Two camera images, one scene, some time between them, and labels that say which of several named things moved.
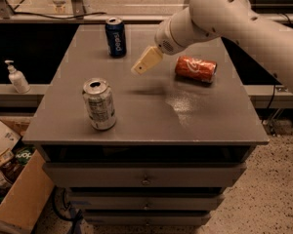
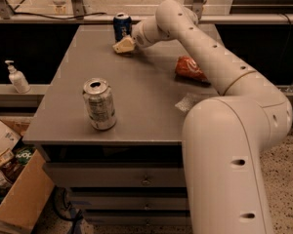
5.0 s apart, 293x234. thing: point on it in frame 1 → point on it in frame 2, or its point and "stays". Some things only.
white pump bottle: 18,78 stays
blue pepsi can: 115,37 → 122,25
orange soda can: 196,69 stays
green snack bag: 23,155 stays
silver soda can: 99,98 stays
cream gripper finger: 151,58 → 125,45
